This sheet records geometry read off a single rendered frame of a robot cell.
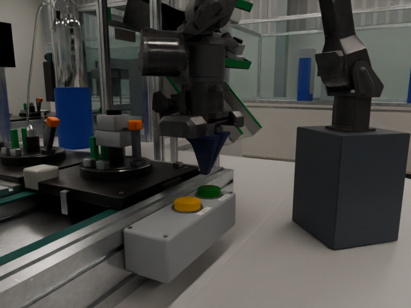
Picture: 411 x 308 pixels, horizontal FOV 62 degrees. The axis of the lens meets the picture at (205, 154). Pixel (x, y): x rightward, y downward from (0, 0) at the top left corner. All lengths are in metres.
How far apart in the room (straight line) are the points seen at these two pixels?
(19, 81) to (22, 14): 2.16
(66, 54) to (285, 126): 3.51
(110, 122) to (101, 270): 0.31
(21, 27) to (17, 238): 12.82
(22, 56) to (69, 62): 11.59
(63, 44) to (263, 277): 1.32
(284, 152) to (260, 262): 4.18
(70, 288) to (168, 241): 0.12
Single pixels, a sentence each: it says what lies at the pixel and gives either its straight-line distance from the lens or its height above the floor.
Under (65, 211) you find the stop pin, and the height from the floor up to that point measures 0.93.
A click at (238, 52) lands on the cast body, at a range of 1.01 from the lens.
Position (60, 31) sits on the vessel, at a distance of 1.63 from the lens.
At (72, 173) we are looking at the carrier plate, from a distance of 0.72.
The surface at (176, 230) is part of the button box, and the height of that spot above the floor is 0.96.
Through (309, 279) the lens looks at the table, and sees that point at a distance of 0.56.
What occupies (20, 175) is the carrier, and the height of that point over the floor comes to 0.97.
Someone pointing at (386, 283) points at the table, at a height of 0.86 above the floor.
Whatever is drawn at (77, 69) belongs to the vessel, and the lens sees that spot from 1.62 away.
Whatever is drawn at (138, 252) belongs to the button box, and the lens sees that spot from 0.46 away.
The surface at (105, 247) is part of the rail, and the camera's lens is 0.45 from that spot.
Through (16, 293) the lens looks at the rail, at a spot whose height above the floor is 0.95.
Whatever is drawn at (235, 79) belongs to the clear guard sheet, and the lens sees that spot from 4.93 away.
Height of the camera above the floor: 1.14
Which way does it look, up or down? 11 degrees down
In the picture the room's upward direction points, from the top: straight up
